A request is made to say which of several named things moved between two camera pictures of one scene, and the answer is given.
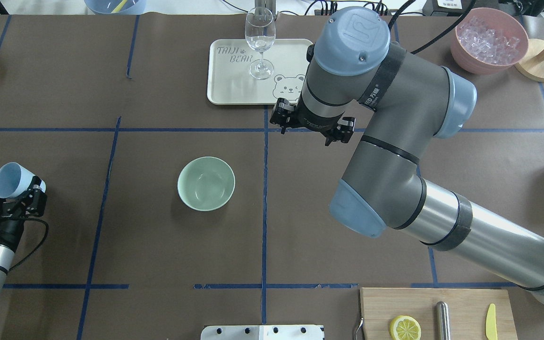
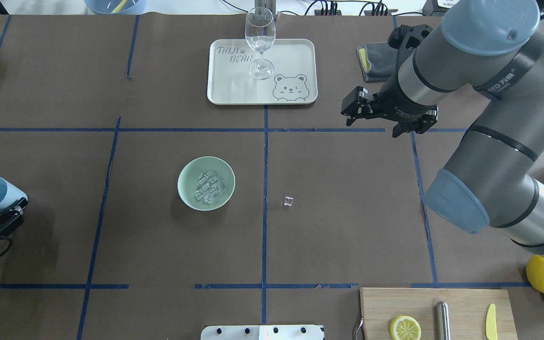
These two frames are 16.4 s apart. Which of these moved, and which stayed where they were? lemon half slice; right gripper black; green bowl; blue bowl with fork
Moved: right gripper black
Stayed: green bowl; blue bowl with fork; lemon half slice
